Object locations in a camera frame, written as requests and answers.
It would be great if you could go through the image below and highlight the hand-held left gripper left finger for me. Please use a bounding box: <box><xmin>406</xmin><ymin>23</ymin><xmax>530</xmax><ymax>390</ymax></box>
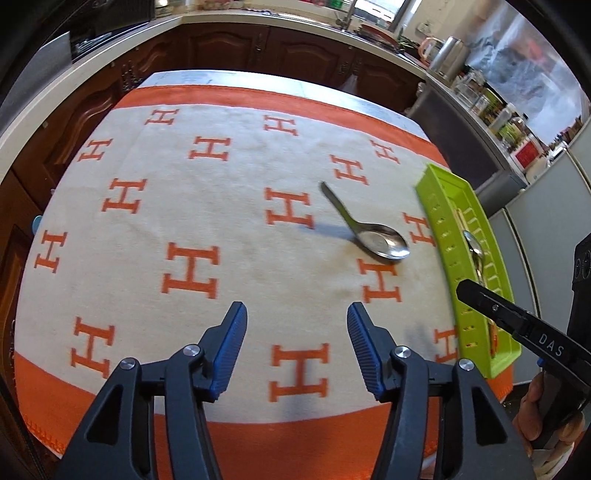
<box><xmin>54</xmin><ymin>301</ymin><xmax>249</xmax><ymax>480</ymax></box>

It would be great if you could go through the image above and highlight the red label jar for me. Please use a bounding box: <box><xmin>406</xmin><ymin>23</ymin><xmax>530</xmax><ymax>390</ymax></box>
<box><xmin>512</xmin><ymin>138</ymin><xmax>541</xmax><ymax>169</ymax></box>

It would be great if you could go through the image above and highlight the window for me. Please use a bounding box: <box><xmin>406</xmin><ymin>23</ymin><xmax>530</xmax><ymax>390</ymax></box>
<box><xmin>355</xmin><ymin>0</ymin><xmax>416</xmax><ymax>24</ymax></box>

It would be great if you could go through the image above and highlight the green plastic tray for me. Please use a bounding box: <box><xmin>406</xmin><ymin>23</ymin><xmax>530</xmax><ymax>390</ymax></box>
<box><xmin>414</xmin><ymin>164</ymin><xmax>522</xmax><ymax>380</ymax></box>

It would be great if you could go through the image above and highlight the orange white printed blanket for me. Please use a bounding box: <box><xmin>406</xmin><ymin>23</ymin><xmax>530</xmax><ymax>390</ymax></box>
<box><xmin>13</xmin><ymin>83</ymin><xmax>515</xmax><ymax>480</ymax></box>

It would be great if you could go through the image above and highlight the gas stove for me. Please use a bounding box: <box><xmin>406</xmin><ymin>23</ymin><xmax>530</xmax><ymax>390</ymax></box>
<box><xmin>71</xmin><ymin>32</ymin><xmax>116</xmax><ymax>61</ymax></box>

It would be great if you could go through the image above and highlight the red pan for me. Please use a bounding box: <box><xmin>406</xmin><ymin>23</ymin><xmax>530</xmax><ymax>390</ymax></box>
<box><xmin>358</xmin><ymin>25</ymin><xmax>398</xmax><ymax>42</ymax></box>

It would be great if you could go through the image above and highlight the silver refrigerator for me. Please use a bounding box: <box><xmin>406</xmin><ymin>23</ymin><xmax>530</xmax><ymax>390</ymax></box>
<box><xmin>485</xmin><ymin>134</ymin><xmax>591</xmax><ymax>386</ymax></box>

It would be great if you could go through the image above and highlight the metal soup spoon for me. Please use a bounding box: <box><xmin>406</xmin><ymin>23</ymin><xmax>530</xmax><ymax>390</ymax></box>
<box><xmin>320</xmin><ymin>181</ymin><xmax>411</xmax><ymax>262</ymax></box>

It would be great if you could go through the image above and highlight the person's right hand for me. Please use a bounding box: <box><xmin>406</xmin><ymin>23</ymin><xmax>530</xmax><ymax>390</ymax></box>
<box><xmin>513</xmin><ymin>374</ymin><xmax>586</xmax><ymax>457</ymax></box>

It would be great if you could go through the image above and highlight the glass pitcher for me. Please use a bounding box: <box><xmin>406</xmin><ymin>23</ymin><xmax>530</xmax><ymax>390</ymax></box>
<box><xmin>455</xmin><ymin>69</ymin><xmax>478</xmax><ymax>100</ymax></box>

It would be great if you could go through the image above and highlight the steel splash panel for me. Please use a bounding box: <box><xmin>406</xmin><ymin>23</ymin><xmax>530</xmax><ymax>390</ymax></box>
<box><xmin>0</xmin><ymin>32</ymin><xmax>72</xmax><ymax>121</ymax></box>

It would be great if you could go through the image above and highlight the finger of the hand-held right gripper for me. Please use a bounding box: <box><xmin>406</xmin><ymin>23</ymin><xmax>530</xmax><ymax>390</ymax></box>
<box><xmin>456</xmin><ymin>279</ymin><xmax>578</xmax><ymax>365</ymax></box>

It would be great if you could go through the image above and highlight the green label bottle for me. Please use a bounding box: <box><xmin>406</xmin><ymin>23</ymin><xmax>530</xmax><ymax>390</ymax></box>
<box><xmin>501</xmin><ymin>117</ymin><xmax>525</xmax><ymax>144</ymax></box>

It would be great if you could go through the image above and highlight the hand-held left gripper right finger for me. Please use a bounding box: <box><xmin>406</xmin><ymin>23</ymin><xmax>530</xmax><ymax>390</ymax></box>
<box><xmin>346</xmin><ymin>302</ymin><xmax>536</xmax><ymax>480</ymax></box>

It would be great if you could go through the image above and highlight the large metal spoon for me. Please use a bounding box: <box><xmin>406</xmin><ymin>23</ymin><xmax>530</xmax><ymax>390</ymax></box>
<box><xmin>463</xmin><ymin>230</ymin><xmax>488</xmax><ymax>282</ymax></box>

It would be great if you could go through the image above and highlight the chrome faucet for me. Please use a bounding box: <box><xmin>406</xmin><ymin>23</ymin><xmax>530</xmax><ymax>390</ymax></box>
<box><xmin>339</xmin><ymin>0</ymin><xmax>358</xmax><ymax>31</ymax></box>

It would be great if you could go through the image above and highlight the steel electric kettle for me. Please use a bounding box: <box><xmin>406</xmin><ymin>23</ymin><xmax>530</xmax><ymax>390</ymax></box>
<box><xmin>431</xmin><ymin>37</ymin><xmax>465</xmax><ymax>79</ymax></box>

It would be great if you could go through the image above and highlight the white plastic bottle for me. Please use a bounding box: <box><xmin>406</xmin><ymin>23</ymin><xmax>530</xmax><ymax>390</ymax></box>
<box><xmin>489</xmin><ymin>104</ymin><xmax>513</xmax><ymax>134</ymax></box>

